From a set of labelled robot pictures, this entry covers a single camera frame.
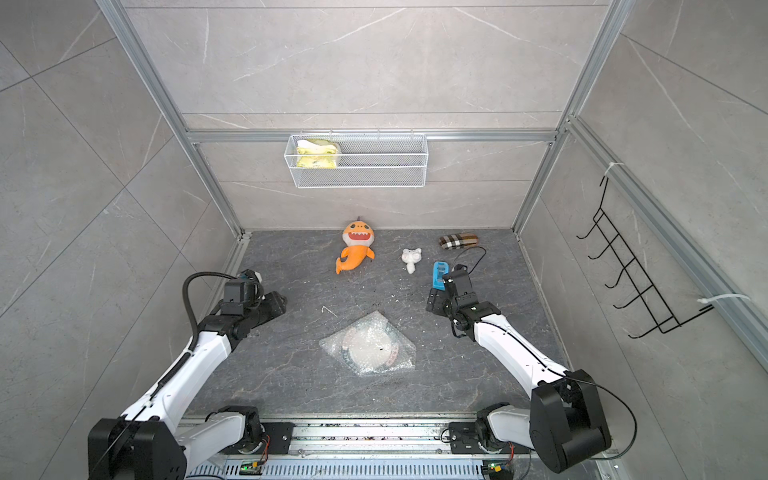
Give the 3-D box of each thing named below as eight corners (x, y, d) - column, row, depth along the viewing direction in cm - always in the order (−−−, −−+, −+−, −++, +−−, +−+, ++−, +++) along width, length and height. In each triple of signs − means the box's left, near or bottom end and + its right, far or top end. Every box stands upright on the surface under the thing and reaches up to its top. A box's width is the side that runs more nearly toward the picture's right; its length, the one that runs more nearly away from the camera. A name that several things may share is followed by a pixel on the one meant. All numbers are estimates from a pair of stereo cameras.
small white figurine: (401, 273, 109) (402, 268, 106) (401, 253, 115) (401, 248, 112) (422, 273, 109) (422, 268, 106) (420, 253, 115) (421, 248, 112)
